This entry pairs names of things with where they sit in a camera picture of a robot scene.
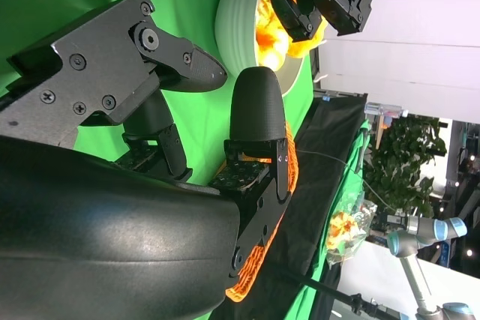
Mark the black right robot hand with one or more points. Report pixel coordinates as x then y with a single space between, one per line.
112 241

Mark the orange white oval bread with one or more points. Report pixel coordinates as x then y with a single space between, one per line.
264 40

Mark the pale grey ribbed bowl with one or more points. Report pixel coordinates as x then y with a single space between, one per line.
232 16

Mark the grey blue industrial robot arm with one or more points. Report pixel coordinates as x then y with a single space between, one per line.
423 226

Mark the orange wicker basket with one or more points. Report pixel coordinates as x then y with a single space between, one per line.
247 279

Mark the clear acrylic display box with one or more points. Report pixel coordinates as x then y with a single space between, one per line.
382 112

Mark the black cloth drape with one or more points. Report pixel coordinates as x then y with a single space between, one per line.
322 129

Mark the green leafy plant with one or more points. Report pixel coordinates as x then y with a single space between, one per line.
405 155

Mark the black boom pole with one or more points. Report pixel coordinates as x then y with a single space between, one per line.
337 293

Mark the clear bag of toy food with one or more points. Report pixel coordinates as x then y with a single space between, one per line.
345 230

